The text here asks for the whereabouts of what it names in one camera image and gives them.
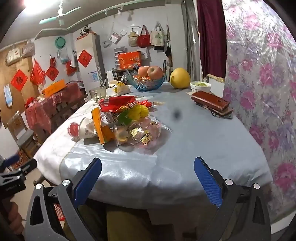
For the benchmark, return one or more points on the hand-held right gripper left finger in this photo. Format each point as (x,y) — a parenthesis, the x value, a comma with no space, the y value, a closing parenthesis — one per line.
(86,183)

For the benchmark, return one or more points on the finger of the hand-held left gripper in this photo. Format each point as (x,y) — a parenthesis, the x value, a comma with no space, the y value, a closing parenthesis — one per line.
(11,159)

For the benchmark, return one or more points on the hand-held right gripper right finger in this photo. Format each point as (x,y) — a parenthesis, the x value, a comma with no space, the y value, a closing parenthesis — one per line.
(208,183)

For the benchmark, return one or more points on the red snack packet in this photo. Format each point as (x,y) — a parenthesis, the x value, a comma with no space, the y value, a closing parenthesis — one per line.
(115,103)

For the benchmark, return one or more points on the yellow plastic flowers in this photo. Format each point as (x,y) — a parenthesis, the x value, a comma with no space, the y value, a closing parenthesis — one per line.
(137,112)

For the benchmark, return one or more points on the person's left hand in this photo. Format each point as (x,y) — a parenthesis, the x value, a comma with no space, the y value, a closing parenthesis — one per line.
(16,217)

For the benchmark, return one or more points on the wooden chair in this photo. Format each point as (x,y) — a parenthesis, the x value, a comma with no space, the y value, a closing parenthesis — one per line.
(22,133)

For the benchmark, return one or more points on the white tablecloth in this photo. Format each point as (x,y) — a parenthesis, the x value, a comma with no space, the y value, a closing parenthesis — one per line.
(185,150)

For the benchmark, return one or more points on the red cup lid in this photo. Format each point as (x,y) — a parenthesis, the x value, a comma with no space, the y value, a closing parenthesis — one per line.
(73,129)

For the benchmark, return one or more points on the clear plastic cup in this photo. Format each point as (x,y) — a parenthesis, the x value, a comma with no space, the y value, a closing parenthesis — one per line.
(121,136)

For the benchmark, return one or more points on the orange snack packet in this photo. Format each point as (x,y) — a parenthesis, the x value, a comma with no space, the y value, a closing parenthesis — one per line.
(99,125)

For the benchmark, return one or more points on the blue face mask pack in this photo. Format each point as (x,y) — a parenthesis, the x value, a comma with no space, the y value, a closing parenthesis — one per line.
(8,95)

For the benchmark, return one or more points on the side table with red cloth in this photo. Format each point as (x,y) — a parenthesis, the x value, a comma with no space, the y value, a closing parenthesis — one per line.
(53,104)

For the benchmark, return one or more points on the clear gold-printed plastic wrapper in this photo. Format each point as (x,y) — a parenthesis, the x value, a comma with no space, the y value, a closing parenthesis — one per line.
(145,135)

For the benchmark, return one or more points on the large red diamond paper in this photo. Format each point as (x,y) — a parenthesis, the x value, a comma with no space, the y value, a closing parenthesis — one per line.
(19,80)

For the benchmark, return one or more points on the orange box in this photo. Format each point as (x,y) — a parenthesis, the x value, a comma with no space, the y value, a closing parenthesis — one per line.
(54,88)

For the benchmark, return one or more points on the red plastic bag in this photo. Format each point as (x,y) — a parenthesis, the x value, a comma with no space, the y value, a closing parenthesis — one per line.
(37,74)

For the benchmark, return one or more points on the small gold wrapper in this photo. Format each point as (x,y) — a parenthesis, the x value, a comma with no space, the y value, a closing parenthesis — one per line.
(158,103)

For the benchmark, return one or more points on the small red diamond paper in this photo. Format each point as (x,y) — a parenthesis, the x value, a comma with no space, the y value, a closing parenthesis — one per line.
(52,73)

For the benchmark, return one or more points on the white bowl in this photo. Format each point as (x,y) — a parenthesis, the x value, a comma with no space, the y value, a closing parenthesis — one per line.
(200,87)

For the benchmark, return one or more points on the yellow snack bag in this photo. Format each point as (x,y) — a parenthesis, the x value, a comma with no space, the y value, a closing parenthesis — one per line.
(121,89)

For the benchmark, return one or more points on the metal spoon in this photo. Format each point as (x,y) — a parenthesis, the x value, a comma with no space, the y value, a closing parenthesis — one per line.
(103,83)

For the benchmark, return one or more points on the white hanging bag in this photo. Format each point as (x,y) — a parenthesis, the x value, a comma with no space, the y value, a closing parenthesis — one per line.
(12,56)

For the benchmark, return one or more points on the blue white sticker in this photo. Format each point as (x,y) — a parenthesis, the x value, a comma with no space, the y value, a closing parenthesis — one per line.
(93,75)

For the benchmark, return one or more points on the yellow pomelo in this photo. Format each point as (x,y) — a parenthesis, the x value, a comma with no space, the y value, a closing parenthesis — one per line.
(180,78)

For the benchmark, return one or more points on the red paper decoration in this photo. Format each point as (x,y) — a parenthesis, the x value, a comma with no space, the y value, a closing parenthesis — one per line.
(70,68)

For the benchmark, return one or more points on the clear plastic hanging bag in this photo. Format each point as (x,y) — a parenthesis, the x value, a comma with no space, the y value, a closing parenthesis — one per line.
(28,49)

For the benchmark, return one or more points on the floral plastic sheet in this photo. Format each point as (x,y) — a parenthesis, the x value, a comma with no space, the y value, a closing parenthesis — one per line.
(259,81)

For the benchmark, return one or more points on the blue glass fruit bowl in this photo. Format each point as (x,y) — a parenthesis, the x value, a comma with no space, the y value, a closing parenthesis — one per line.
(145,85)

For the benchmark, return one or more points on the red apple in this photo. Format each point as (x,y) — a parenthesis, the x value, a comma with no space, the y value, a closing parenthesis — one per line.
(143,71)
(155,71)

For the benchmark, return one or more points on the red diamond paper on refrigerator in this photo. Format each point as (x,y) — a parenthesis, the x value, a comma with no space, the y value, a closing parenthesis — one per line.
(85,58)

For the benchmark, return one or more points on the green round plate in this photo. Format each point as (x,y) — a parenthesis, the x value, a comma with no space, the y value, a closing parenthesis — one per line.
(60,42)

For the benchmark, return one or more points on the red gift box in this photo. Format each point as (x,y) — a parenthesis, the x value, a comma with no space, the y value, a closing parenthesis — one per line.
(129,59)

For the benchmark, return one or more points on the white refrigerator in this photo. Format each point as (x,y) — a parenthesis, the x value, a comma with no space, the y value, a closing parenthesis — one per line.
(89,46)

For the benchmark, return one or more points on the white plastic shelf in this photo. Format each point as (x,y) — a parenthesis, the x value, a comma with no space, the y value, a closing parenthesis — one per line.
(119,49)

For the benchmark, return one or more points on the maroon curtain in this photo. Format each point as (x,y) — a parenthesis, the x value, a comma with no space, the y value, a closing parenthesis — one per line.
(211,34)

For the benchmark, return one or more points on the clear zip bag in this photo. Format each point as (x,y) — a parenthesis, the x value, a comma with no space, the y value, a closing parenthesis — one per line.
(114,37)

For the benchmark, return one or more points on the black white plush toy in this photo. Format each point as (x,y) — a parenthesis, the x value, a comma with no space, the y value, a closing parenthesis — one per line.
(85,30)

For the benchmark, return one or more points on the green ceiling fan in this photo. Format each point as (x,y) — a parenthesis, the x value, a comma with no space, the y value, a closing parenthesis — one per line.
(57,16)

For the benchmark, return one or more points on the small beige bag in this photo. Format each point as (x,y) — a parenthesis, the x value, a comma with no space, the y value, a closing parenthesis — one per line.
(133,38)

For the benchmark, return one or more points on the beige tote bag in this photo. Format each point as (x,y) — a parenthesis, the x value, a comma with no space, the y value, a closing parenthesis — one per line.
(157,37)

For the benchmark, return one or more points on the red tote bag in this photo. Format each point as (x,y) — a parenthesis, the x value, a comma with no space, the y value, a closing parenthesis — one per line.
(143,39)

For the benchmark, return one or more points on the ceiling light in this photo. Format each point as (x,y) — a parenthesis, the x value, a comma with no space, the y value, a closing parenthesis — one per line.
(31,4)

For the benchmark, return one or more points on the brown wall board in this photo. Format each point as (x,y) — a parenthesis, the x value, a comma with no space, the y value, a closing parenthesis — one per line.
(18,104)

